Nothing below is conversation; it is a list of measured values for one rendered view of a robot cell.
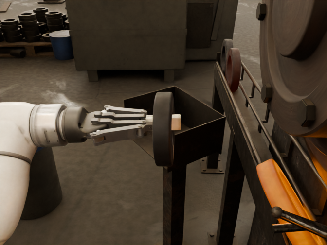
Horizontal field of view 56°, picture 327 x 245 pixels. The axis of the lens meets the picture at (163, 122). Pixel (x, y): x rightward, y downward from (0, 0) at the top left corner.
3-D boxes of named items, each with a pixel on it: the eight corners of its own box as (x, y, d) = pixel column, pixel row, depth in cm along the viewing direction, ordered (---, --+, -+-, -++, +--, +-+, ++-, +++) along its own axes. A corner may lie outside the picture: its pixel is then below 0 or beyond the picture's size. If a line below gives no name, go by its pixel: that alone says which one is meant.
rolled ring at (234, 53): (234, 53, 117) (243, 53, 117) (227, 43, 134) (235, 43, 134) (229, 98, 126) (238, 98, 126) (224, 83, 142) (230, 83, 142)
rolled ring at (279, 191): (251, 171, 50) (269, 163, 49) (259, 160, 67) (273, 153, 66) (312, 282, 46) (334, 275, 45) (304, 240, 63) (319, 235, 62)
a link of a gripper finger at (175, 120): (146, 116, 62) (145, 118, 61) (180, 115, 62) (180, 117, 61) (147, 129, 64) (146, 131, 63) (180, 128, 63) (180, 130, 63)
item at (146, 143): (172, 223, 145) (175, 85, 108) (207, 266, 126) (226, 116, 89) (134, 243, 136) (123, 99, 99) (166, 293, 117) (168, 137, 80)
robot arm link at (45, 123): (37, 156, 63) (65, 155, 62) (25, 117, 58) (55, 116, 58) (52, 132, 70) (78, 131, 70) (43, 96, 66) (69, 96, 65)
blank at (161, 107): (173, 82, 67) (158, 82, 67) (169, 108, 53) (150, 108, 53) (175, 144, 74) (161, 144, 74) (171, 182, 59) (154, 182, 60)
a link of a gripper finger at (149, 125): (137, 121, 62) (136, 129, 59) (162, 121, 62) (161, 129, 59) (138, 128, 63) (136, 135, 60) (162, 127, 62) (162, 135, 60)
